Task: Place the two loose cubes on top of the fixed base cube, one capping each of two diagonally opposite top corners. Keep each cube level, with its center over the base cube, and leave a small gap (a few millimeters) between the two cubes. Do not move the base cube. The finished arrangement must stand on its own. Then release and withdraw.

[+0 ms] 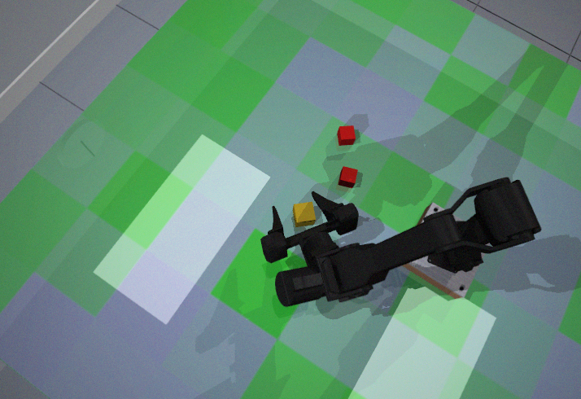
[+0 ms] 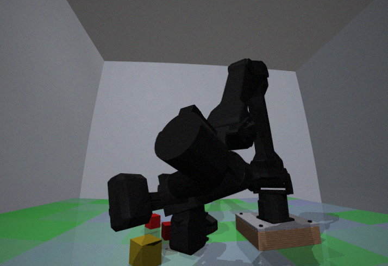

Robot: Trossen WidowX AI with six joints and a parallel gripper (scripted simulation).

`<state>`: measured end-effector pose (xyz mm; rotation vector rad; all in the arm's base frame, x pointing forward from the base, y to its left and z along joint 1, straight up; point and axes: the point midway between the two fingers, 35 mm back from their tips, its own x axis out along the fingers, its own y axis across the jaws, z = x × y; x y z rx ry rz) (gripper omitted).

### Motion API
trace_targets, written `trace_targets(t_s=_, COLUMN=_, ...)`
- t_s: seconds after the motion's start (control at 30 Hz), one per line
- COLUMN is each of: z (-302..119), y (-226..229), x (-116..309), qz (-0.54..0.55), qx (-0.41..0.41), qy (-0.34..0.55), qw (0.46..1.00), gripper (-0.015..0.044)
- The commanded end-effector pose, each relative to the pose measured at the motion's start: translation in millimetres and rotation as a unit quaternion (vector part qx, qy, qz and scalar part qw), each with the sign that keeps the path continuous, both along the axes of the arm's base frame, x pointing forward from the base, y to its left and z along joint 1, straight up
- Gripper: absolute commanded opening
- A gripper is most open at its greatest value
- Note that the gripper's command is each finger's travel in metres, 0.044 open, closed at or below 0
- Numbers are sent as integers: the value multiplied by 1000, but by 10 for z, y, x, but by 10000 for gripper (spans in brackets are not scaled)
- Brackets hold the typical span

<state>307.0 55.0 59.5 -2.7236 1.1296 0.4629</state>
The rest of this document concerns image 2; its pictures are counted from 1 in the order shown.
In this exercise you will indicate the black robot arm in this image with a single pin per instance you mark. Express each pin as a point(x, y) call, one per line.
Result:
point(202, 148)

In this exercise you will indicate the olive-yellow cube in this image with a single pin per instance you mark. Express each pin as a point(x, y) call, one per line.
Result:
point(145, 251)

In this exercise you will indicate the red cube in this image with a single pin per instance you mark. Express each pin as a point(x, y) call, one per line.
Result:
point(165, 230)
point(154, 222)

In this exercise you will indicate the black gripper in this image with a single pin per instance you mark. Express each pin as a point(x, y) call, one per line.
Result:
point(131, 204)

